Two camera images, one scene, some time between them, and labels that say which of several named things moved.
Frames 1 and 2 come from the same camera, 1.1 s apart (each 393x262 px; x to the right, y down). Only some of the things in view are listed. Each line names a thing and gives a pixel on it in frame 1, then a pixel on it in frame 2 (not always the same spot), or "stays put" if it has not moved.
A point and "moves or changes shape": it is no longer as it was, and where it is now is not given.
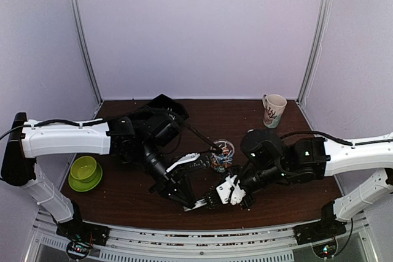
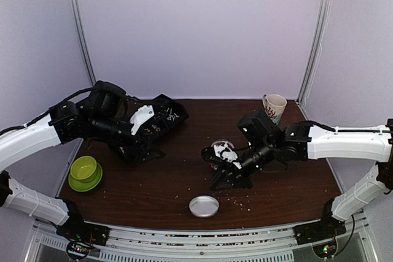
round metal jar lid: [198, 204] moves or changes shape
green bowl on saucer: [85, 186] stays put
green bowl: [83, 169] stays put
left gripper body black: [164, 183] to [102, 128]
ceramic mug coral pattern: [274, 105] stays put
